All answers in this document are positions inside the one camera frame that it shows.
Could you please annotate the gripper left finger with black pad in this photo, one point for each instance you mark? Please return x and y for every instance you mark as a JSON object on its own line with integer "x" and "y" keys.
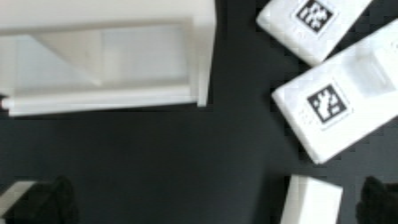
{"x": 38, "y": 203}

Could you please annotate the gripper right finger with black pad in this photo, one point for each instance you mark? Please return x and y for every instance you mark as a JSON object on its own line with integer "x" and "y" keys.
{"x": 377, "y": 206}

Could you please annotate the white cabinet body box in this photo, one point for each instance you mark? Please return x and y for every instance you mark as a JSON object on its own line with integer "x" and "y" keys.
{"x": 104, "y": 54}

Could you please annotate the white L-shaped fence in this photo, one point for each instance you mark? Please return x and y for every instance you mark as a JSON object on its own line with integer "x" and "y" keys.
{"x": 313, "y": 201}

